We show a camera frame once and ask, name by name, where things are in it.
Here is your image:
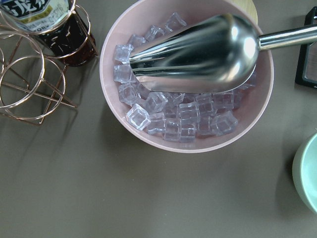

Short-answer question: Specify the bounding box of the mint green bowl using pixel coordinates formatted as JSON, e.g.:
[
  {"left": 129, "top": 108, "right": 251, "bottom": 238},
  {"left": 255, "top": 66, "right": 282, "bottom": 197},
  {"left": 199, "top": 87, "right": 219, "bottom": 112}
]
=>
[{"left": 292, "top": 134, "right": 317, "bottom": 213}]

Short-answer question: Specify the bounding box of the steel ice scoop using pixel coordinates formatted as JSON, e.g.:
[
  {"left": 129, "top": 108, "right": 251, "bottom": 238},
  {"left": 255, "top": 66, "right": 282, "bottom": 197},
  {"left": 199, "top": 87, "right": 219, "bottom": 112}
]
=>
[{"left": 129, "top": 13, "right": 317, "bottom": 93}]

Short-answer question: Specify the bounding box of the tea bottle at edge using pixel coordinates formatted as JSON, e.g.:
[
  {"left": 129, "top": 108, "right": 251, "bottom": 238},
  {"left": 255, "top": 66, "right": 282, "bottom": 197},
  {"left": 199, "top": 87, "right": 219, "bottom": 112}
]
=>
[{"left": 0, "top": 0, "right": 97, "bottom": 67}]

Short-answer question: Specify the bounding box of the copper wire bottle rack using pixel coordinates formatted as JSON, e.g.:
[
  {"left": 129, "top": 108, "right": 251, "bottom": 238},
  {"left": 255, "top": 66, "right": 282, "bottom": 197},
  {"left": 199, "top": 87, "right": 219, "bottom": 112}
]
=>
[{"left": 0, "top": 0, "right": 100, "bottom": 126}]

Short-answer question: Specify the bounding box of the pink bowl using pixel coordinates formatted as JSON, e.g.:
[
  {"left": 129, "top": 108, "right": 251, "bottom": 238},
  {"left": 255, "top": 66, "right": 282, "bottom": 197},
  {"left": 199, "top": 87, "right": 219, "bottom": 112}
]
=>
[{"left": 100, "top": 0, "right": 274, "bottom": 153}]

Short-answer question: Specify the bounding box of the black scale device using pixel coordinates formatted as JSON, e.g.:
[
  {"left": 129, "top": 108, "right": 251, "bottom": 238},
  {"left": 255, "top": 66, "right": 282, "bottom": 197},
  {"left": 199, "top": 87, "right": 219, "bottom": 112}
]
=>
[{"left": 294, "top": 6, "right": 317, "bottom": 89}]

